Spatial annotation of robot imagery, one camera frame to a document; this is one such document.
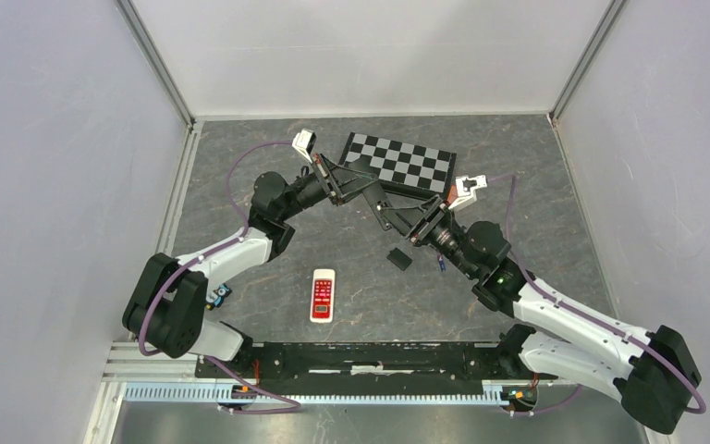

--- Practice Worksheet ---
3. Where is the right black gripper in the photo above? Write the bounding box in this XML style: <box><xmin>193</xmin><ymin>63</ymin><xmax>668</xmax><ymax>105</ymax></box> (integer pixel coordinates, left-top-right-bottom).
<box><xmin>378</xmin><ymin>194</ymin><xmax>478</xmax><ymax>279</ymax></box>

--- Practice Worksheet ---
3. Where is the black grey checkerboard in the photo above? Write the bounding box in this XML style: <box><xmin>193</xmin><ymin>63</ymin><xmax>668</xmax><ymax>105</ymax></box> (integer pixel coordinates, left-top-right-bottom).
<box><xmin>339</xmin><ymin>132</ymin><xmax>457</xmax><ymax>200</ymax></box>

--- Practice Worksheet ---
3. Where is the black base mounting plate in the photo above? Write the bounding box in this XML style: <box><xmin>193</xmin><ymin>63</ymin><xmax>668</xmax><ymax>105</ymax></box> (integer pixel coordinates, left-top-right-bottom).
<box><xmin>227</xmin><ymin>341</ymin><xmax>536</xmax><ymax>396</ymax></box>

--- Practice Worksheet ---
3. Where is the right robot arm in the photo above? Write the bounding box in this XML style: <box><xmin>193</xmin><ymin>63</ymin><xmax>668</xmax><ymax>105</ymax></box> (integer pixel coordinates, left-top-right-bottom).
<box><xmin>374</xmin><ymin>198</ymin><xmax>704</xmax><ymax>435</ymax></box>

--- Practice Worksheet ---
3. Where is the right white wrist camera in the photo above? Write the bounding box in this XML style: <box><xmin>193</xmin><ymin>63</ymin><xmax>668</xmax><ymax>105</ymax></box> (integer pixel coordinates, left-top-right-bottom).
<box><xmin>447</xmin><ymin>175</ymin><xmax>487</xmax><ymax>211</ymax></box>

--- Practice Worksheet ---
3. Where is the white red remote control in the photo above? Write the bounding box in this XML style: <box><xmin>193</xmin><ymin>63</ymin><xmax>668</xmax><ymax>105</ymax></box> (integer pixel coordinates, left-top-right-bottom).
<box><xmin>310</xmin><ymin>268</ymin><xmax>336</xmax><ymax>324</ymax></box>

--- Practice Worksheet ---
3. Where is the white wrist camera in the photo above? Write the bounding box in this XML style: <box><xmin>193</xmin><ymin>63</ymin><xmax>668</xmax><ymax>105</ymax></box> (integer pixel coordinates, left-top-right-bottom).
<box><xmin>447</xmin><ymin>175</ymin><xmax>487</xmax><ymax>211</ymax></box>
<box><xmin>291</xmin><ymin>129</ymin><xmax>316</xmax><ymax>164</ymax></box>

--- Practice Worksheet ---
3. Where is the black battery cover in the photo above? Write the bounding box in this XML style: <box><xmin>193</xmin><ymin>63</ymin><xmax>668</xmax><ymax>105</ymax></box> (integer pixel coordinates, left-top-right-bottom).
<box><xmin>386</xmin><ymin>248</ymin><xmax>413</xmax><ymax>271</ymax></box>

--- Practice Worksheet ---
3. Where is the grey slotted cable duct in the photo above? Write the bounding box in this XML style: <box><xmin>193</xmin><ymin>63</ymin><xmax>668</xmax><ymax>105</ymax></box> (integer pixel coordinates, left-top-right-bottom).
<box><xmin>123</xmin><ymin>382</ymin><xmax>507</xmax><ymax>404</ymax></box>

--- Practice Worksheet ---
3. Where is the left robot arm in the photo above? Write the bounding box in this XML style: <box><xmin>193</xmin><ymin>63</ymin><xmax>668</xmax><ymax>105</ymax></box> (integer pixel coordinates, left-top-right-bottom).
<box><xmin>122</xmin><ymin>154</ymin><xmax>378</xmax><ymax>377</ymax></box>

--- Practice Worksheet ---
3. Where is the blue battery pack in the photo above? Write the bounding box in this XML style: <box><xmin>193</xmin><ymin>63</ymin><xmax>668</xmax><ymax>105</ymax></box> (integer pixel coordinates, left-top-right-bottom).
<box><xmin>206</xmin><ymin>284</ymin><xmax>232</xmax><ymax>310</ymax></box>

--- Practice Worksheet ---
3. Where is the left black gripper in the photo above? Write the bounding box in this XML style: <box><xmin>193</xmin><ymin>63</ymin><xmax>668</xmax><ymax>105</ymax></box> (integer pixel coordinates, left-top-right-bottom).
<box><xmin>278</xmin><ymin>152</ymin><xmax>378</xmax><ymax>221</ymax></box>

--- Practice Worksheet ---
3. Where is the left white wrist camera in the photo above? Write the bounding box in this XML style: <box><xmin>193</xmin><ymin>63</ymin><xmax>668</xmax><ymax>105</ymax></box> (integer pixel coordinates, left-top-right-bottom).
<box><xmin>291</xmin><ymin>129</ymin><xmax>316</xmax><ymax>164</ymax></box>

